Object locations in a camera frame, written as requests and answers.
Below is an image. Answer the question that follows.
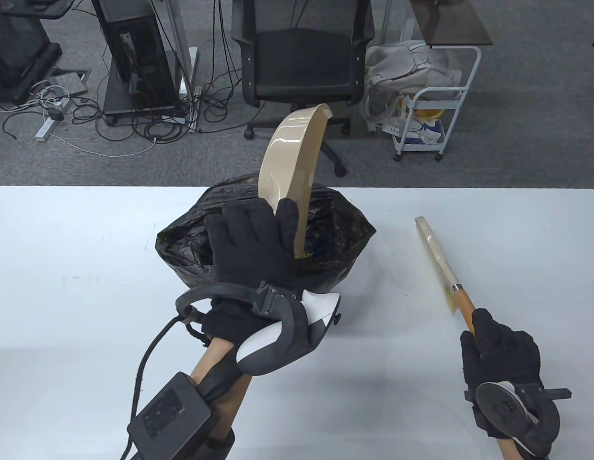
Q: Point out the black grey hand tracker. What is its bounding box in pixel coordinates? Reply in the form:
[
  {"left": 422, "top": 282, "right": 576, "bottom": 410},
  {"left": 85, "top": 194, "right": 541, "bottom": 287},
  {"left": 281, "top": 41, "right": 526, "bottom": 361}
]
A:
[
  {"left": 175, "top": 281, "right": 342, "bottom": 375},
  {"left": 465, "top": 382, "right": 572, "bottom": 457}
]

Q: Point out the black garbage bag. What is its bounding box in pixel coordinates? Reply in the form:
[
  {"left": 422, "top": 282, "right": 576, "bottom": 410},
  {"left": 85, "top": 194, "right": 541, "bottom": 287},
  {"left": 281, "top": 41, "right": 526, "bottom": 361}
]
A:
[{"left": 155, "top": 173, "right": 377, "bottom": 294}]

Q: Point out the person's left hand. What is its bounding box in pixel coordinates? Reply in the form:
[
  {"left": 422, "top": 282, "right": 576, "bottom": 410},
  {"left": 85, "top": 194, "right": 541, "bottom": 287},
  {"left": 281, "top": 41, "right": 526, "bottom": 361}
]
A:
[{"left": 201, "top": 197, "right": 300, "bottom": 342}]

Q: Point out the dark brown board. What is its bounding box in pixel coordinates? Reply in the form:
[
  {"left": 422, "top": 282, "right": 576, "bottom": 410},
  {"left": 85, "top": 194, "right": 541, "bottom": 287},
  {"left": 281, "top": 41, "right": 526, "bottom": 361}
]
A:
[{"left": 409, "top": 0, "right": 493, "bottom": 47}]

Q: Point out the tangle of black floor cables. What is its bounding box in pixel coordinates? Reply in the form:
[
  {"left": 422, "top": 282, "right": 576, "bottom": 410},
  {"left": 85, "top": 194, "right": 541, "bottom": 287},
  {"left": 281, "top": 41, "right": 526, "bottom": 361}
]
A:
[{"left": 2, "top": 0, "right": 259, "bottom": 144}]

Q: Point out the person's right hand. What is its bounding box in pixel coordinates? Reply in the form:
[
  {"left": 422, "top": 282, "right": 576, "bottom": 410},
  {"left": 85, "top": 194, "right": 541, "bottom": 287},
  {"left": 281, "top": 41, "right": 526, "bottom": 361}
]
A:
[{"left": 460, "top": 308, "right": 542, "bottom": 439}]

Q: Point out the white rolling cart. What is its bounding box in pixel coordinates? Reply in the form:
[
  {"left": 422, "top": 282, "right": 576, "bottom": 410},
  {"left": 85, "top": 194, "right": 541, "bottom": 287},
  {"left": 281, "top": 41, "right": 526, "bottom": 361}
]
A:
[{"left": 393, "top": 46, "right": 482, "bottom": 162}]

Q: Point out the beige plastic dustpan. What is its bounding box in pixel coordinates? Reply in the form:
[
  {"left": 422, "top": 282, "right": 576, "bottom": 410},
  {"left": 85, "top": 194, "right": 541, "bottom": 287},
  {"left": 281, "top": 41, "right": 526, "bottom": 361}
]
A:
[{"left": 258, "top": 104, "right": 332, "bottom": 254}]

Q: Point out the beige wooden-handled hand broom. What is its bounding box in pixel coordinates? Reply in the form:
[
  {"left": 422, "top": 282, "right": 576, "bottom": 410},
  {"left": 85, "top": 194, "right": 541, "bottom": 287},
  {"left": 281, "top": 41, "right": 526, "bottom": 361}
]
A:
[{"left": 415, "top": 216, "right": 477, "bottom": 336}]

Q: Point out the white power strip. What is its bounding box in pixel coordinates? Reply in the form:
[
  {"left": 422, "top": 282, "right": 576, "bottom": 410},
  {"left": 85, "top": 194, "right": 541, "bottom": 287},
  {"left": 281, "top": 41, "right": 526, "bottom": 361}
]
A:
[{"left": 34, "top": 117, "right": 56, "bottom": 142}]

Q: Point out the person's left forearm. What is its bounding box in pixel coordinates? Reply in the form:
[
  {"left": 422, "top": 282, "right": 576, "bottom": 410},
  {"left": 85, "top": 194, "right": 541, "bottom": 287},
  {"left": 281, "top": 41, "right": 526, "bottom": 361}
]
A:
[{"left": 189, "top": 335, "right": 253, "bottom": 440}]

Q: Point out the black camera cable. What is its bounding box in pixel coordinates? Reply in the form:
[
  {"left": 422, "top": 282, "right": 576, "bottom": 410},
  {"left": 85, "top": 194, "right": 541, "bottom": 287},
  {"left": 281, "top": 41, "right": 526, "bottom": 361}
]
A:
[{"left": 119, "top": 316, "right": 182, "bottom": 460}]

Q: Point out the grey stand base plate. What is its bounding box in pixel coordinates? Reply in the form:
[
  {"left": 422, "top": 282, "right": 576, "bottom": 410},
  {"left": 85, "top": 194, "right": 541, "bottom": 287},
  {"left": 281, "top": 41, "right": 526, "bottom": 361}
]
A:
[{"left": 104, "top": 62, "right": 188, "bottom": 126}]

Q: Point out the black wrist strap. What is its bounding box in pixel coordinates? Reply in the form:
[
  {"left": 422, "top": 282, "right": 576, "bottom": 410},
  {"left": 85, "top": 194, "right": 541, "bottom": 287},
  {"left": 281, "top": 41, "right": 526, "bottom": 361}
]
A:
[{"left": 182, "top": 355, "right": 245, "bottom": 460}]

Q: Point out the white table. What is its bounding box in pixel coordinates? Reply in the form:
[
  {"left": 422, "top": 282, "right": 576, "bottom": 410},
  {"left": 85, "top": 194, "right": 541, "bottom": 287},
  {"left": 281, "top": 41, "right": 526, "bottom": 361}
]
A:
[{"left": 0, "top": 186, "right": 594, "bottom": 460}]

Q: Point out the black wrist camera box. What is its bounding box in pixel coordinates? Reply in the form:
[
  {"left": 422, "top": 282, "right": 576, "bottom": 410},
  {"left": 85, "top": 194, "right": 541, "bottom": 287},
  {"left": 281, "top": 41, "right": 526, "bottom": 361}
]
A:
[{"left": 128, "top": 371, "right": 212, "bottom": 458}]

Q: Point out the black monitor stand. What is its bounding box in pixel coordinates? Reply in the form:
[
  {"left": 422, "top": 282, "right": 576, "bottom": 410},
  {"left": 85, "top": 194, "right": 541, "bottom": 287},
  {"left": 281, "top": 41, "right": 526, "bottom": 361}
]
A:
[{"left": 0, "top": 0, "right": 62, "bottom": 104}]

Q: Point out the light grey backpack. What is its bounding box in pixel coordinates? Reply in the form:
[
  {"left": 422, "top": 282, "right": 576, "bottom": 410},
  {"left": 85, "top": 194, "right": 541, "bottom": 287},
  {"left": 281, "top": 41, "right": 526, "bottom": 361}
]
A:
[{"left": 364, "top": 41, "right": 463, "bottom": 130}]

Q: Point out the white blue package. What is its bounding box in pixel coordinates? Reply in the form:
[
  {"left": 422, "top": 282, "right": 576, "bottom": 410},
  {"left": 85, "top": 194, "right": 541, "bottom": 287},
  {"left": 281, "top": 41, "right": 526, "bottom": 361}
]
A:
[{"left": 403, "top": 117, "right": 444, "bottom": 143}]

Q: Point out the black computer tower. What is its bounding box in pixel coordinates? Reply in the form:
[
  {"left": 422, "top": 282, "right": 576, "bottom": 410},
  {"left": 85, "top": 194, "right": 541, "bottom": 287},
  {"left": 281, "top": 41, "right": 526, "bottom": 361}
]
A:
[{"left": 92, "top": 0, "right": 178, "bottom": 113}]

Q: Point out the grey floor socket cover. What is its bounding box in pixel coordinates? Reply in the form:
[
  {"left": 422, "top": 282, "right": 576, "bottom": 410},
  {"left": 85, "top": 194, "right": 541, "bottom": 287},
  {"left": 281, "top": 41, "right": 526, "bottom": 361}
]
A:
[{"left": 50, "top": 71, "right": 91, "bottom": 96}]

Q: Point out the black office chair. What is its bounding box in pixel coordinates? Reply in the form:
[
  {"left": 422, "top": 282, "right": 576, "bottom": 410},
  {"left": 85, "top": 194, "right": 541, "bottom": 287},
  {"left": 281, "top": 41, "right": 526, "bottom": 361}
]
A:
[{"left": 231, "top": 0, "right": 375, "bottom": 178}]

